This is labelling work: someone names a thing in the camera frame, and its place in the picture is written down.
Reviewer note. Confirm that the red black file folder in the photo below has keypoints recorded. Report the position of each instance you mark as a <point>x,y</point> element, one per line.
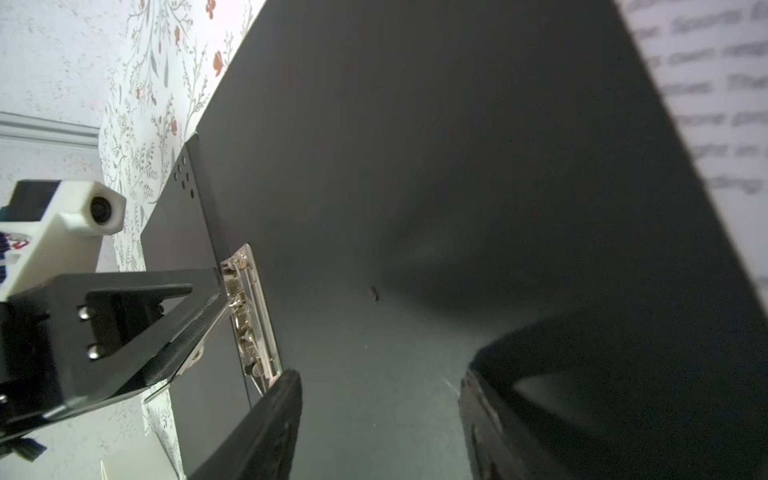
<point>420,178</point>

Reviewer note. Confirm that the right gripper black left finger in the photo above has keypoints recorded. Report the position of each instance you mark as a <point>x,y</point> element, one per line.
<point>263,445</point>

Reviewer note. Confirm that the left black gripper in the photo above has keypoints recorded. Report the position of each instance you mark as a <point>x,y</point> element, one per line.
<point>112,336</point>

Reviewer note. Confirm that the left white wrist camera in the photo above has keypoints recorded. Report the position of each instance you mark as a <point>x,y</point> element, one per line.
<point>55,227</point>

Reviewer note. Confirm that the text printed paper sheet right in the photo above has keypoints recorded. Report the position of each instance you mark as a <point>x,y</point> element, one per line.
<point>708,60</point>

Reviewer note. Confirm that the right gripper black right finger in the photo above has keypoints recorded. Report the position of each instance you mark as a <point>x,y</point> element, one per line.
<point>601,395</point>

